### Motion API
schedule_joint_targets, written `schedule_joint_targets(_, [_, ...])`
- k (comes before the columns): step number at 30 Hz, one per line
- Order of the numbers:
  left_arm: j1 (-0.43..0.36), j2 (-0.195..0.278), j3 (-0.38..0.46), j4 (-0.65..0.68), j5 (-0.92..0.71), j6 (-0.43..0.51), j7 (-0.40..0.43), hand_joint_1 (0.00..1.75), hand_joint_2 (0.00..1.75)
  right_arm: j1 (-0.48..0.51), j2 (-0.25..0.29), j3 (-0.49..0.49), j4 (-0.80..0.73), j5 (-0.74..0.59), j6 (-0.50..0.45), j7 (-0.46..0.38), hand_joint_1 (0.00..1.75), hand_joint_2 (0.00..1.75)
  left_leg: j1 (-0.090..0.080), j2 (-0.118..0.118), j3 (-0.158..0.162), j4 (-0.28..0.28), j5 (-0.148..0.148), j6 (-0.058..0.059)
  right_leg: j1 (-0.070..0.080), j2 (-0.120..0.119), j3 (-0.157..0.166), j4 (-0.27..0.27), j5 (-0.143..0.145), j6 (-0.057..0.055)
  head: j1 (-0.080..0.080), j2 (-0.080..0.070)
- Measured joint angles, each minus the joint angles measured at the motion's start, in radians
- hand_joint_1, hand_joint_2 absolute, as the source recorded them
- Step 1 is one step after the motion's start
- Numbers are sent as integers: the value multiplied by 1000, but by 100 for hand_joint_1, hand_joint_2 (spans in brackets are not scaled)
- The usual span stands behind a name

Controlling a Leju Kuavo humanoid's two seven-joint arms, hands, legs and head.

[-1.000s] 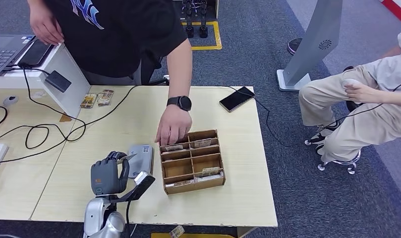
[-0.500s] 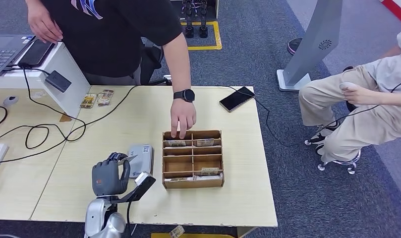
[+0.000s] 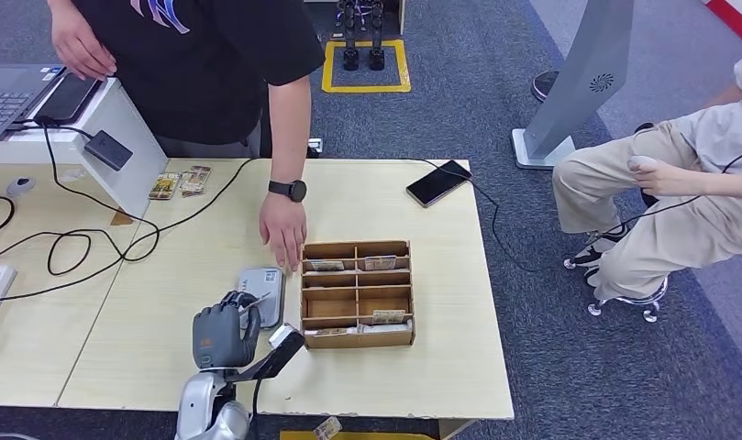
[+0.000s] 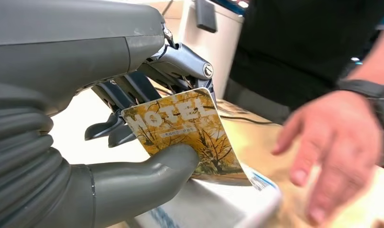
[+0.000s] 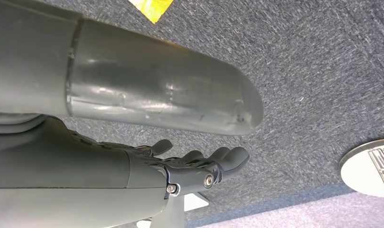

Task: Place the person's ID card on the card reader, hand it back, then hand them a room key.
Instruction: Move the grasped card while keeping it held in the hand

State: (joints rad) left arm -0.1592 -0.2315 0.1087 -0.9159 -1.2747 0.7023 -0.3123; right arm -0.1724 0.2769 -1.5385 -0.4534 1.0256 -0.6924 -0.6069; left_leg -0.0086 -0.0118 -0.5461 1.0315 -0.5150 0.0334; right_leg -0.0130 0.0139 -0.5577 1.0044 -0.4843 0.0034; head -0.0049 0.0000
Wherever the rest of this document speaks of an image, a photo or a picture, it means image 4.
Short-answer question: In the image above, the person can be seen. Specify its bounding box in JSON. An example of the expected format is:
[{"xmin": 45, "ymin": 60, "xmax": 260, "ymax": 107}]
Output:
[{"xmin": 222, "ymin": 0, "xmax": 384, "ymax": 126}]

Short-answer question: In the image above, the grey white card reader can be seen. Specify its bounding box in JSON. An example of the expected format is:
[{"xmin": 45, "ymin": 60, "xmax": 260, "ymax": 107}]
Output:
[{"xmin": 127, "ymin": 165, "xmax": 283, "ymax": 228}]

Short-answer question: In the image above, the black wristwatch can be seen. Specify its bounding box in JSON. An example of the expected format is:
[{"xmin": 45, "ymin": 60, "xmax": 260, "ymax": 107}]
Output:
[{"xmin": 336, "ymin": 78, "xmax": 384, "ymax": 134}]

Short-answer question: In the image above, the small black box device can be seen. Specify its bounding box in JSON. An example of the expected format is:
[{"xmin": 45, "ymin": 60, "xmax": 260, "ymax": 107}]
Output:
[{"xmin": 195, "ymin": 0, "xmax": 218, "ymax": 34}]

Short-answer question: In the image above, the white riser box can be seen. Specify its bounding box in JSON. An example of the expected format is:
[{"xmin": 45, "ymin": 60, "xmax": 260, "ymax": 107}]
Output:
[{"xmin": 178, "ymin": 0, "xmax": 245, "ymax": 99}]

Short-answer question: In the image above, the long black cable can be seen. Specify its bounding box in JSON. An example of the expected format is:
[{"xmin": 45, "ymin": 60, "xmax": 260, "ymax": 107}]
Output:
[{"xmin": 219, "ymin": 114, "xmax": 282, "ymax": 126}]

